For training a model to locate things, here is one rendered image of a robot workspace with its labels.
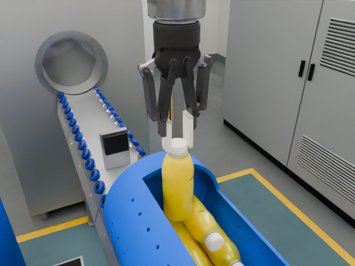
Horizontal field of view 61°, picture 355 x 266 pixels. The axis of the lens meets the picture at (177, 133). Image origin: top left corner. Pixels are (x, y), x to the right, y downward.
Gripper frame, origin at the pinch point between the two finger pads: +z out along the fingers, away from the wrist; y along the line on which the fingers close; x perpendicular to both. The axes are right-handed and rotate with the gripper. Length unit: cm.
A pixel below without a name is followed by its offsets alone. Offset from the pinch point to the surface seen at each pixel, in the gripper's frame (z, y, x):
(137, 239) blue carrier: 15.6, 11.8, 7.2
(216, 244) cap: 23.8, -4.6, 8.9
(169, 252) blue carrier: 12.6, 8.7, 14.4
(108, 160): 36, 4, -51
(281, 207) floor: 134, -124, -73
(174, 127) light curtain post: 37, -30, -64
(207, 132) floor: 134, -134, -199
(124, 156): 36, -2, -51
